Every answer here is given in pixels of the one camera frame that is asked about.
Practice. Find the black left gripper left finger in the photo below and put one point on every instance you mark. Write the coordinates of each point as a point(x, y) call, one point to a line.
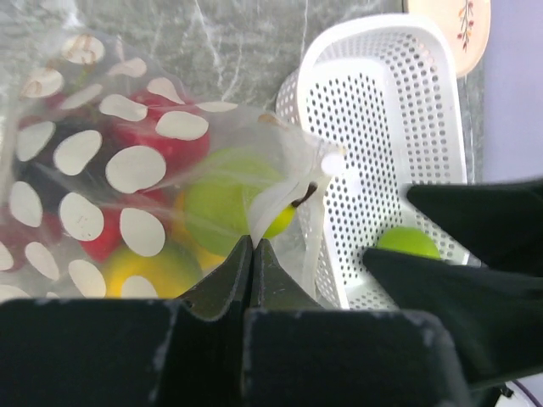
point(130, 352)

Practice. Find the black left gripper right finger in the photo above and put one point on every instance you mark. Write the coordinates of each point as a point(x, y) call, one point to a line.
point(296, 353)

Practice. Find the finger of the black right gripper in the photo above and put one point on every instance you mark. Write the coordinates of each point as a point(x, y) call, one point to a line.
point(499, 223)
point(494, 317)

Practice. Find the yellow green mango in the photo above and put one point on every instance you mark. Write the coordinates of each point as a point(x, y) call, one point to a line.
point(168, 274)

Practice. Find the green apple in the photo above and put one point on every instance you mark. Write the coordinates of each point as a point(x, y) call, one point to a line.
point(409, 240)
point(216, 206)

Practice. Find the clear polka dot zip bag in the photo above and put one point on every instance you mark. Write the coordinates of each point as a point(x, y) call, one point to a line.
point(87, 74)

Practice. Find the red apple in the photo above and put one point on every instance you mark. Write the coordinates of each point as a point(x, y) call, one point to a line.
point(178, 131)
point(156, 202)

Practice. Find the yellow pear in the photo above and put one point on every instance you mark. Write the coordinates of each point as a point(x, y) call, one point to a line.
point(207, 260)

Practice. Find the dark purple mangosteen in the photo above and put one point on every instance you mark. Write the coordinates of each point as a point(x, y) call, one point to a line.
point(73, 159)

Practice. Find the white perforated plastic basket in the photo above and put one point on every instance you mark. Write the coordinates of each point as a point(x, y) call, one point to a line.
point(382, 87)

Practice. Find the yellow cream round plate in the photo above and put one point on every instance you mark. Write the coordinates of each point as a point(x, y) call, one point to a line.
point(465, 24)

